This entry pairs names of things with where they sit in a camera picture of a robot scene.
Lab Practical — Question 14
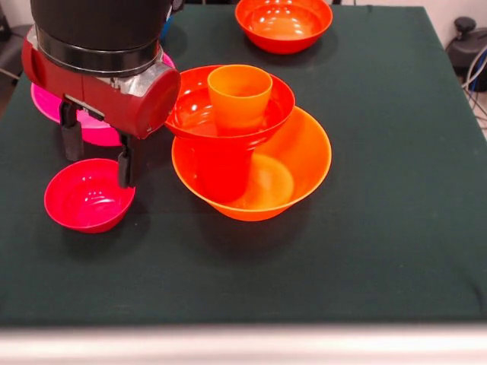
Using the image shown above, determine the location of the dark green tablecloth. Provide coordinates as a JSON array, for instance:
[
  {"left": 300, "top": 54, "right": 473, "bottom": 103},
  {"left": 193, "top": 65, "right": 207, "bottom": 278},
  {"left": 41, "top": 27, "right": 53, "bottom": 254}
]
[{"left": 0, "top": 2, "right": 487, "bottom": 328}]

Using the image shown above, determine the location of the large pink bowl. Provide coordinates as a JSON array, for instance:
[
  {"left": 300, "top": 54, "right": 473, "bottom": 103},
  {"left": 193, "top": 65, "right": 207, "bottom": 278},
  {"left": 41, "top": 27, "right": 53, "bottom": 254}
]
[{"left": 30, "top": 52, "right": 177, "bottom": 148}]

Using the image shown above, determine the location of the large blue bowl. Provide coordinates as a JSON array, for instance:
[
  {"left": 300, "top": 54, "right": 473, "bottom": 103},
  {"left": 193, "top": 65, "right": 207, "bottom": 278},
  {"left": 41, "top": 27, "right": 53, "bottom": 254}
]
[{"left": 159, "top": 14, "right": 175, "bottom": 43}]

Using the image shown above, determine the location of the tangle of cables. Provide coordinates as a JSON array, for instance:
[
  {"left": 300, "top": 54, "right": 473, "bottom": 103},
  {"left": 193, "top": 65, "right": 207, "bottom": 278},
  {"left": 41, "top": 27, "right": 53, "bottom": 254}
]
[{"left": 462, "top": 45, "right": 487, "bottom": 129}]

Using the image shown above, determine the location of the small crimson bowl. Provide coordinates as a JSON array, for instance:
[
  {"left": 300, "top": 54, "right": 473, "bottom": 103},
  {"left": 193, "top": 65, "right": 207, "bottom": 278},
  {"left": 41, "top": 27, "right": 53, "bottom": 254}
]
[{"left": 43, "top": 158, "right": 137, "bottom": 234}]

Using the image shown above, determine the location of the orange plastic cup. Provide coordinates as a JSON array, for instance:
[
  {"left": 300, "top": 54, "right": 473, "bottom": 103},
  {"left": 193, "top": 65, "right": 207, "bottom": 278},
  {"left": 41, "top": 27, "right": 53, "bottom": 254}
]
[{"left": 207, "top": 64, "right": 274, "bottom": 137}]

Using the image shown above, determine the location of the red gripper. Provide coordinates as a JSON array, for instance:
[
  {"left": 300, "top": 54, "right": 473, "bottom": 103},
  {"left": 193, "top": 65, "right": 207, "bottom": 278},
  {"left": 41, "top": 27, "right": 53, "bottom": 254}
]
[{"left": 21, "top": 36, "right": 183, "bottom": 189}]

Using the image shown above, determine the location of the red-orange plastic bowl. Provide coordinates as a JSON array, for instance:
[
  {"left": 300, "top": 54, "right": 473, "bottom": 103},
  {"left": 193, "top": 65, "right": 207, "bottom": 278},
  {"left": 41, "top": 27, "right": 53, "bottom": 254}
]
[
  {"left": 164, "top": 65, "right": 296, "bottom": 152},
  {"left": 234, "top": 0, "right": 334, "bottom": 55}
]

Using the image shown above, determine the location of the red-orange plastic cup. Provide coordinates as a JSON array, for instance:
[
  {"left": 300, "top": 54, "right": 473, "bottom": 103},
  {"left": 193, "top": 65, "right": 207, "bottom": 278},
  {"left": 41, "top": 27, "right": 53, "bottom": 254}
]
[{"left": 193, "top": 146, "right": 253, "bottom": 204}]

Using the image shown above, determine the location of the large orange bowl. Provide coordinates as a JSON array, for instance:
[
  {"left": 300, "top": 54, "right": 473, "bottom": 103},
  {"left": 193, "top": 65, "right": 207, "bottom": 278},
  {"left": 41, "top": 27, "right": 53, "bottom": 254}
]
[{"left": 171, "top": 106, "right": 333, "bottom": 223}]

